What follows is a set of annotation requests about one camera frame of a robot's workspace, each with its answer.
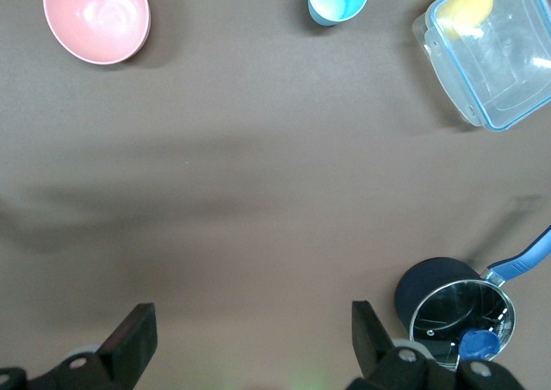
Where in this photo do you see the dark saucepan with blue handle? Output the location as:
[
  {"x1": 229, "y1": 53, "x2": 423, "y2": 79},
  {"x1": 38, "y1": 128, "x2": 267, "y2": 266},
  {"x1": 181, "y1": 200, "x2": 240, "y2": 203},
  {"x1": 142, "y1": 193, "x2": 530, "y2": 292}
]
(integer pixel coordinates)
[{"x1": 393, "y1": 224, "x2": 551, "y2": 372}]

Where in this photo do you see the brown table cloth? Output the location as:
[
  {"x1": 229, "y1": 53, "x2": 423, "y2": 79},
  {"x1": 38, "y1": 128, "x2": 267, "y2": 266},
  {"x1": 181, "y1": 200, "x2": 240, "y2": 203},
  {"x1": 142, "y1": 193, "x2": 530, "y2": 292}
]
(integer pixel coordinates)
[{"x1": 0, "y1": 0, "x2": 551, "y2": 390}]

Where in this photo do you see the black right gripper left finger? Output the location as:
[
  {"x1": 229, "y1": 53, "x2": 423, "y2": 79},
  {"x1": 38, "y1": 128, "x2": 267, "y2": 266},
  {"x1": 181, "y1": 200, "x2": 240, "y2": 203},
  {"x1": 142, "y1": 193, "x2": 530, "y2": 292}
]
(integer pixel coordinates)
[{"x1": 0, "y1": 302, "x2": 159, "y2": 390}]

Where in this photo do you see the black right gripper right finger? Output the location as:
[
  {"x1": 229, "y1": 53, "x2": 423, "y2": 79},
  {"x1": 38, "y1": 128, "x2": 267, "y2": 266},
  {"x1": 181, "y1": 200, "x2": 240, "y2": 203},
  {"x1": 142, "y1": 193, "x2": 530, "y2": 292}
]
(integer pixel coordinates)
[{"x1": 346, "y1": 300, "x2": 527, "y2": 390}]

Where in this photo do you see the pink bowl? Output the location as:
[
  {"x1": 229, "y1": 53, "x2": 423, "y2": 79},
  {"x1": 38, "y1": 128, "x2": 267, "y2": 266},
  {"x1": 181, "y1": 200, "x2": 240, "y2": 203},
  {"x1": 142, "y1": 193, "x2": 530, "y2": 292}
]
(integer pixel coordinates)
[{"x1": 42, "y1": 0, "x2": 152, "y2": 66}]

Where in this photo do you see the clear container with blue seal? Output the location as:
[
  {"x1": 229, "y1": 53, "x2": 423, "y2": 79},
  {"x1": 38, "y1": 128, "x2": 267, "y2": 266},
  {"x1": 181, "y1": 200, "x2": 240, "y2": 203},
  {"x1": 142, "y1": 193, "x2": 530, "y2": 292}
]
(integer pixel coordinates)
[{"x1": 412, "y1": 0, "x2": 551, "y2": 132}]

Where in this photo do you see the glass lid with blue knob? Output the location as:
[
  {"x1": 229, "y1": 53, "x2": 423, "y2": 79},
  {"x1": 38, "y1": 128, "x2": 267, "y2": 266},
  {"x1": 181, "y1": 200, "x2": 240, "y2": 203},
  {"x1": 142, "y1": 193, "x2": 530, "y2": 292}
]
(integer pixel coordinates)
[{"x1": 408, "y1": 279, "x2": 516, "y2": 372}]

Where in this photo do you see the yellow lemon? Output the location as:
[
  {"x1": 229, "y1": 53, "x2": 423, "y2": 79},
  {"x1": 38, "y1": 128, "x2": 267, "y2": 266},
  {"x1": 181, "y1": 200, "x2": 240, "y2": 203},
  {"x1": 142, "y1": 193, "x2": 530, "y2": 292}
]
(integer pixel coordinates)
[{"x1": 441, "y1": 0, "x2": 495, "y2": 38}]

